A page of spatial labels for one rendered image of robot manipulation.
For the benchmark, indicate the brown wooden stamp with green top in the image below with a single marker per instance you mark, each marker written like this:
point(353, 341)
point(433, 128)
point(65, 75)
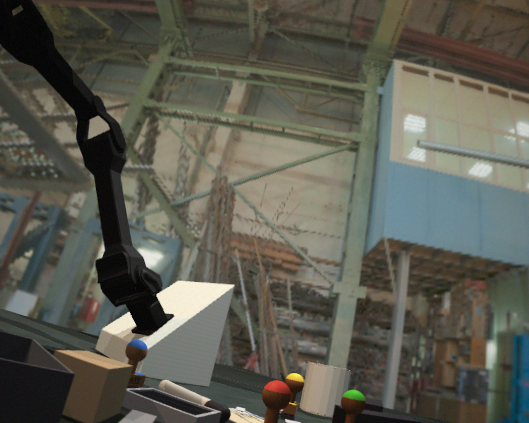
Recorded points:
point(353, 402)

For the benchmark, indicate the brown cardboard box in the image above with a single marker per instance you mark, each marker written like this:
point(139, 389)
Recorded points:
point(98, 387)

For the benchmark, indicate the brown rubber stamp with blue-topped knob handle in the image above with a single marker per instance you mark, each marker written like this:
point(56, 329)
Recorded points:
point(135, 352)

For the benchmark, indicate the brown stamp with yellow top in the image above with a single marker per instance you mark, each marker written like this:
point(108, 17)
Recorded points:
point(295, 383)

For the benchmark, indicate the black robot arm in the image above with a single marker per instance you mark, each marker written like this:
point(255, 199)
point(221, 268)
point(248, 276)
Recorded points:
point(122, 273)

